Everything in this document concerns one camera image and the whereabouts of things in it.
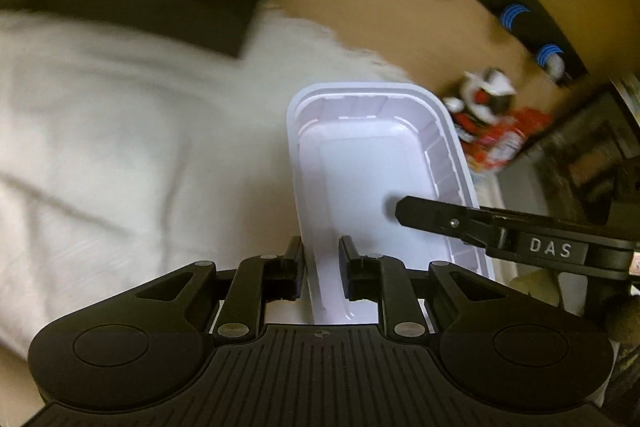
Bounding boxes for panda figurine in red suit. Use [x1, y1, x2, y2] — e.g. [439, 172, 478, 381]
[442, 68, 517, 142]

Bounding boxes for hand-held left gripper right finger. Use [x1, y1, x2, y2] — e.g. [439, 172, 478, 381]
[339, 235, 532, 340]

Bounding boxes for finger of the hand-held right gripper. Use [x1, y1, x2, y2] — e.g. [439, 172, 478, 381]
[395, 195, 507, 258]

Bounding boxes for red and white carton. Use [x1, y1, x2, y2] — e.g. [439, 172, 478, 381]
[462, 107, 553, 178]

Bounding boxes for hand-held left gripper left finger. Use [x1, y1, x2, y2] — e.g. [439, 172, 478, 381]
[107, 237, 305, 340]

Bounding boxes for white fluffy cloth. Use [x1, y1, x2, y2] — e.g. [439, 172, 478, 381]
[0, 2, 506, 358]

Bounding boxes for white plug with cable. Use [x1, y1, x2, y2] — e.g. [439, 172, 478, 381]
[544, 53, 570, 82]

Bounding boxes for lavender rectangular plastic tray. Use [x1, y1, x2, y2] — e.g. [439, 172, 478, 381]
[286, 81, 496, 325]

